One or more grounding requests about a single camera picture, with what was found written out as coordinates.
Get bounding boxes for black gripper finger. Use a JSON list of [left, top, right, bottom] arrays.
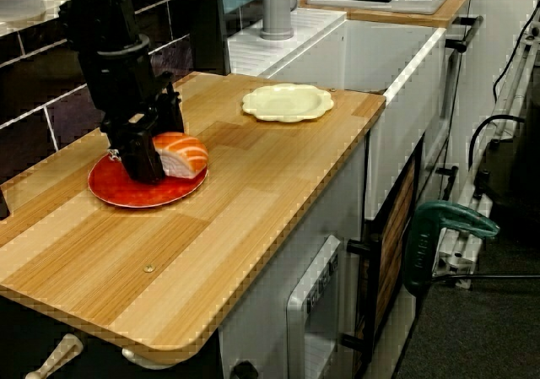
[[107, 119, 166, 185], [156, 82, 186, 136]]

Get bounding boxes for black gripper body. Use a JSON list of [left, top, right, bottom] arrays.
[[78, 35, 173, 140]]

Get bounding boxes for salmon sushi toy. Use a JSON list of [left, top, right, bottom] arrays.
[[152, 132, 210, 180]]

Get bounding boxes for red round plate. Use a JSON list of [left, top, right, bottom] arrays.
[[87, 150, 209, 209]]

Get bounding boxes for black upright panel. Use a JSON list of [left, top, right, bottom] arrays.
[[189, 0, 231, 76], [0, 183, 12, 220]]

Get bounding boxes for white toy sink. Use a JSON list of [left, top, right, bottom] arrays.
[[227, 8, 448, 222]]

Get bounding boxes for cream scalloped plate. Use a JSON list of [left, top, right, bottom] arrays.
[[240, 83, 334, 123]]

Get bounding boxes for grey toy faucet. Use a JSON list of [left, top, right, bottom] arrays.
[[259, 0, 299, 41]]

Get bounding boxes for white hook under counter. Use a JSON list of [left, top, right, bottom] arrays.
[[121, 347, 178, 370]]

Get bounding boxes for black round knob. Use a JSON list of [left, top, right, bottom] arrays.
[[230, 360, 259, 379]]

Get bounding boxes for wooden oven door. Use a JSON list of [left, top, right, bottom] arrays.
[[364, 136, 425, 363]]

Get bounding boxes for green clamp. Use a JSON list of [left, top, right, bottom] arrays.
[[402, 200, 501, 298]]

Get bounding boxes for cream wooden peg handle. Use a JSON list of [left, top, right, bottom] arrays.
[[24, 333, 84, 379]]

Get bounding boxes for black oven door handle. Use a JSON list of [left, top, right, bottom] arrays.
[[341, 231, 383, 355]]

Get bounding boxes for short black cabinet handle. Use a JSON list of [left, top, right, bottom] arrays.
[[436, 165, 460, 201]]

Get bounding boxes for black looped cable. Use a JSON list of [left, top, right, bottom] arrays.
[[467, 115, 527, 178]]

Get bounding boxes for aluminium frame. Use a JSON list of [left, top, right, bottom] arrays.
[[434, 28, 540, 290]]

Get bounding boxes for long black bar handle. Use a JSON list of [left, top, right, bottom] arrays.
[[445, 14, 484, 53]]

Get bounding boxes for thin black hanging cable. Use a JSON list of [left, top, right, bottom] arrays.
[[492, 5, 540, 102]]

